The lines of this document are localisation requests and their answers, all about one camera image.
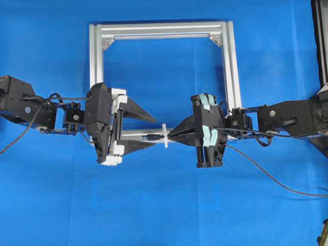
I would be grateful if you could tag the aluminium profile frame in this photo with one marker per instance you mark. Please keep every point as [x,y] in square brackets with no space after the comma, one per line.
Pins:
[162,64]

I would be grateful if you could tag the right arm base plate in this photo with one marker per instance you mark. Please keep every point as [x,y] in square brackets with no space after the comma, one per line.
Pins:
[324,88]

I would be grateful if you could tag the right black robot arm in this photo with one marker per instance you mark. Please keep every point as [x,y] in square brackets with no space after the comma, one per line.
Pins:
[300,119]

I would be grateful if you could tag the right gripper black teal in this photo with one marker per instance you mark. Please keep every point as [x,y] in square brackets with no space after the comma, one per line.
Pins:
[209,137]

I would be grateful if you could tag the brass object bottom right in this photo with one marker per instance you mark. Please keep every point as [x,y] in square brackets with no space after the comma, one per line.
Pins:
[322,240]

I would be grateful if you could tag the black frame at right edge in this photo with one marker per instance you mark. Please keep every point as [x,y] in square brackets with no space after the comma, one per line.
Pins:
[319,13]

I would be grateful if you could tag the blue cloth mat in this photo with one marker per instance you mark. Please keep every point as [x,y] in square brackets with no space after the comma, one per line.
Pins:
[53,192]

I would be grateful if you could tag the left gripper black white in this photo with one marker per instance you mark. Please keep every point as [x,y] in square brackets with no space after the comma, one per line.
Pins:
[105,107]

